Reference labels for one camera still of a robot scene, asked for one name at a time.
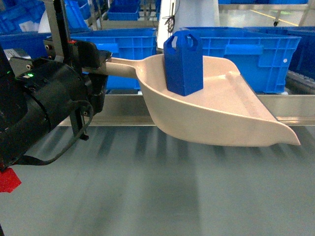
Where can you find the blue shelf bin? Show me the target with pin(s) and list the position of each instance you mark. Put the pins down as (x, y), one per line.
(124, 10)

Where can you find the blue bin right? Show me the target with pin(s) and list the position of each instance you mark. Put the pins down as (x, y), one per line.
(303, 59)

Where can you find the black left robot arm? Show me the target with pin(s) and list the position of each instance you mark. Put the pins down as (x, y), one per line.
(21, 122)

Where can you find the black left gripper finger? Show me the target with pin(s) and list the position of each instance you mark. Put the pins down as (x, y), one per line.
(58, 23)
(103, 57)

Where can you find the beige plastic dustpan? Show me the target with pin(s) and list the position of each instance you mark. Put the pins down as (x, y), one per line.
(216, 108)

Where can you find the blue bin left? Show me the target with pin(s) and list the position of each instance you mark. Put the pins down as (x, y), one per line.
(134, 44)

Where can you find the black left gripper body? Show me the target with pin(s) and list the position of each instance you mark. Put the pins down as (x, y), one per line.
(62, 90)

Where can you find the blue bin centre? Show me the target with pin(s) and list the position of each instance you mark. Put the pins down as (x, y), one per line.
(263, 59)

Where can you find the blue plastic part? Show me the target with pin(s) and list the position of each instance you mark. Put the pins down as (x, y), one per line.
(183, 61)

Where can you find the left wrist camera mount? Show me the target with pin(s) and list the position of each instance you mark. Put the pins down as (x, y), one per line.
(16, 52)

